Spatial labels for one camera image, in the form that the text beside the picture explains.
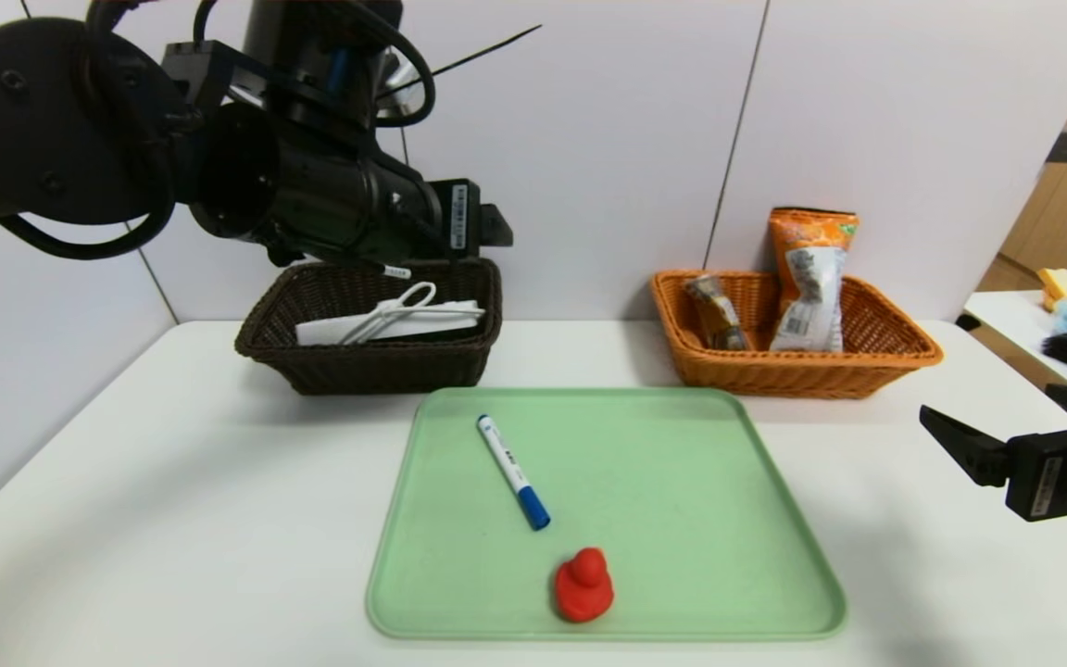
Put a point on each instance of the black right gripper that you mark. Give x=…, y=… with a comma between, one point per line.
x=1043, y=479

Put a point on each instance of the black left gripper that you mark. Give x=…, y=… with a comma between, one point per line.
x=461, y=217

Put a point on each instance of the brown snack bar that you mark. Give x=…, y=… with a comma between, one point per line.
x=717, y=310

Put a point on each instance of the orange snack bag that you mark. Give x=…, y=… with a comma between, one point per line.
x=811, y=278

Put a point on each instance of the dark brown wicker basket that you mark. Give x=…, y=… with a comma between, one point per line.
x=357, y=371

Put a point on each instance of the orange wicker basket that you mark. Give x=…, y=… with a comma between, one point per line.
x=774, y=375

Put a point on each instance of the white side table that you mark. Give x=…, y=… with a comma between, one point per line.
x=1006, y=324

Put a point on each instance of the blue whiteboard marker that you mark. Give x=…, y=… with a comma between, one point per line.
x=510, y=468

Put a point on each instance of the green plastic tray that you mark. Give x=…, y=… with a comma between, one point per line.
x=682, y=519

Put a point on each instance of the red rubber duck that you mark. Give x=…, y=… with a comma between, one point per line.
x=584, y=588

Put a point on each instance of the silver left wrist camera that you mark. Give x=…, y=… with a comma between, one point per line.
x=395, y=79

